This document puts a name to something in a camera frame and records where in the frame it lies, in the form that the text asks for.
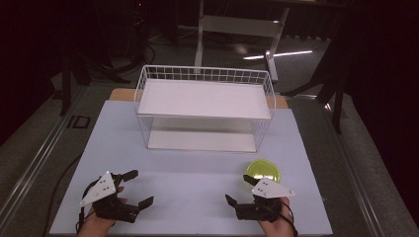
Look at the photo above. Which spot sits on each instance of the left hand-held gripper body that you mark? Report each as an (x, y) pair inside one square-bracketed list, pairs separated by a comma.
[(104, 204)]

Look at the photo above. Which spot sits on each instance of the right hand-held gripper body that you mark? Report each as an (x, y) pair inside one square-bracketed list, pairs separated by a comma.
[(268, 189)]

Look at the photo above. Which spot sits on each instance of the green round plate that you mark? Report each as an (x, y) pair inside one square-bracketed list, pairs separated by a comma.
[(264, 169)]

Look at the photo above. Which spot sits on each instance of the person's left hand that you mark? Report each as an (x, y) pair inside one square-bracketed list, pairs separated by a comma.
[(95, 226)]

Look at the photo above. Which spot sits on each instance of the person's right hand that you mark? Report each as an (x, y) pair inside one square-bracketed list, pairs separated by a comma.
[(280, 227)]

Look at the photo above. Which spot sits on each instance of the pale blue table mat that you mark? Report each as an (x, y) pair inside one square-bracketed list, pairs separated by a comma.
[(184, 187)]

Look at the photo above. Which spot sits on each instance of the black metal stand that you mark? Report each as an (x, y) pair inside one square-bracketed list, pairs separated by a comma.
[(337, 108)]

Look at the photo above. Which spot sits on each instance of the aluminium rail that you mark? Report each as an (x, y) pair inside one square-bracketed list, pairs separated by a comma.
[(39, 154), (355, 171)]

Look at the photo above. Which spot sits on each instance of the white metal table frame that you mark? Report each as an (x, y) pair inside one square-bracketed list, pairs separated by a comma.
[(240, 26)]

